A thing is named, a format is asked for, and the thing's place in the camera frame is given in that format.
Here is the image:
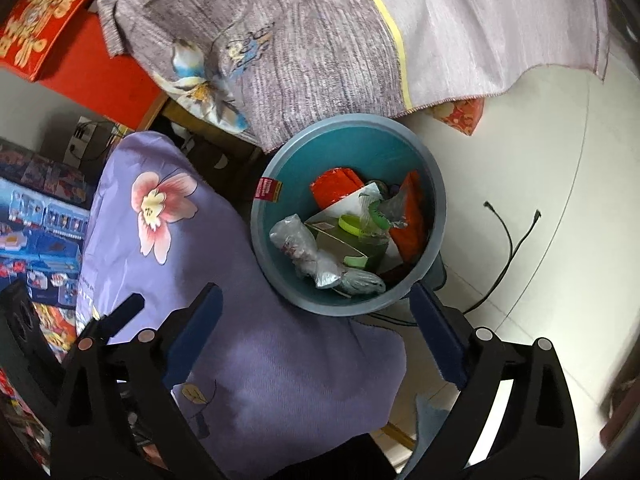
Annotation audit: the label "orange Ovaltine packet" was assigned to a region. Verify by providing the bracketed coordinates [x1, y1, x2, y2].
[390, 170, 426, 263]

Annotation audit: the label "green plastic lid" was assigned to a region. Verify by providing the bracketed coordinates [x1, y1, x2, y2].
[337, 214, 390, 271]

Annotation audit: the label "teal plastic trash bucket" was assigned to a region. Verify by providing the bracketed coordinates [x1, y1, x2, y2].
[250, 114, 447, 316]

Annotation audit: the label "blue toy boxes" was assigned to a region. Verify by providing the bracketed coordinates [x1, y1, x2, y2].
[0, 138, 94, 461]

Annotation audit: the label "purple floral bedsheet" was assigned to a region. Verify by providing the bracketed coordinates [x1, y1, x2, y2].
[76, 132, 406, 479]

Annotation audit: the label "crumpled clear plastic bag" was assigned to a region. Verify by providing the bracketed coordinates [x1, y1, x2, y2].
[269, 214, 386, 297]

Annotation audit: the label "red gift box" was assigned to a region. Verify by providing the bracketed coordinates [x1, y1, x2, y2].
[38, 11, 168, 131]

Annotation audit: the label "red snack bag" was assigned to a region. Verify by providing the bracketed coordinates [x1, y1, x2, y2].
[309, 167, 364, 209]

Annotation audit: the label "red envelope with gold characters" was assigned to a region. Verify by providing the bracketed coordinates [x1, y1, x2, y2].
[1, 0, 90, 81]

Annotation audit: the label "grey striped cloth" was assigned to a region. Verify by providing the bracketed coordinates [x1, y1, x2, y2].
[96, 0, 608, 152]

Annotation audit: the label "red paper under cloth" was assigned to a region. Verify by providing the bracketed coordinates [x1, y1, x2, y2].
[428, 98, 485, 136]

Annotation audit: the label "black cable on floor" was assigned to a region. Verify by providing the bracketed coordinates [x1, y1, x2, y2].
[462, 199, 544, 317]

